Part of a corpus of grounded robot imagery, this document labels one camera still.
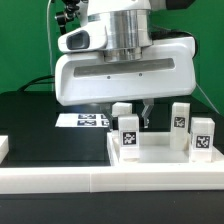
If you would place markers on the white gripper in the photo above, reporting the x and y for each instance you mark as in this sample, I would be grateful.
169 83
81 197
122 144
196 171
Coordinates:
165 69

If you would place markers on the white square table top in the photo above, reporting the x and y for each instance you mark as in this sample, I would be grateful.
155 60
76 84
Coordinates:
154 148

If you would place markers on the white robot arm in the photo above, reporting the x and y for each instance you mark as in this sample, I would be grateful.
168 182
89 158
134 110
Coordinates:
113 56

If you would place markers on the white sheet with tag markers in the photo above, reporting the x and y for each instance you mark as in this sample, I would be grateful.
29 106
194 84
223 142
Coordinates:
82 120

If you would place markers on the white U-shaped obstacle fence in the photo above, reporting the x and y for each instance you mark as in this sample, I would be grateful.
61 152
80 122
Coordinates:
151 177

